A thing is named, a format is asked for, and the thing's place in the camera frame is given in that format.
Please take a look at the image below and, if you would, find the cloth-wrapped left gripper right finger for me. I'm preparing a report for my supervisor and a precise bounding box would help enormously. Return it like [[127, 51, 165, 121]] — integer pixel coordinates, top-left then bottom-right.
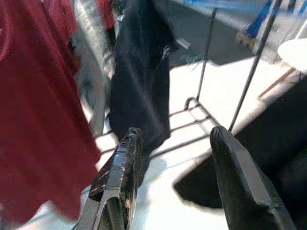
[[210, 126, 298, 230]]

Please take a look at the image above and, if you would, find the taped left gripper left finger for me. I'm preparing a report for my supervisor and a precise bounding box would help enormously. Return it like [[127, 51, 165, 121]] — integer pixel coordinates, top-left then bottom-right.
[[78, 126, 144, 230]]

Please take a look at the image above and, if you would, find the black shirt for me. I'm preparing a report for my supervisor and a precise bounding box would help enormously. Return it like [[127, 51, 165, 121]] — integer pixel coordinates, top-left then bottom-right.
[[107, 0, 180, 154]]

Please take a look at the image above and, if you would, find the grey green shirt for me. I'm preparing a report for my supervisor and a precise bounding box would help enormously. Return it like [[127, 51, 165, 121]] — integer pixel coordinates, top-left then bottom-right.
[[71, 0, 116, 137]]

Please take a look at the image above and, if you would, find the black metal clothes rack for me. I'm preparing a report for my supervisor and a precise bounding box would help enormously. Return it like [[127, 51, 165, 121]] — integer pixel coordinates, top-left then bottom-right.
[[95, 0, 283, 159]]

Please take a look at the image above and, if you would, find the red shirt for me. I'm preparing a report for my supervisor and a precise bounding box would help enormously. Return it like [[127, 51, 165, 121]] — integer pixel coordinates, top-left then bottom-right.
[[0, 0, 101, 226]]

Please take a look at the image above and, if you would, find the white chair with wooden legs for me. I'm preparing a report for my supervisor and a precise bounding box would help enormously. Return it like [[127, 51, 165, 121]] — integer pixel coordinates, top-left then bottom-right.
[[258, 38, 307, 99]]

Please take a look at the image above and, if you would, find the dark red garment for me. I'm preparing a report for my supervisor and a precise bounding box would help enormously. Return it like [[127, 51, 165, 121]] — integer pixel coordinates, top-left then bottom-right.
[[97, 0, 116, 31]]

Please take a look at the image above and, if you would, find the green wire hanger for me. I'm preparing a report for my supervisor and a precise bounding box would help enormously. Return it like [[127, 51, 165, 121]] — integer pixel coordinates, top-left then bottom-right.
[[181, 54, 207, 70]]

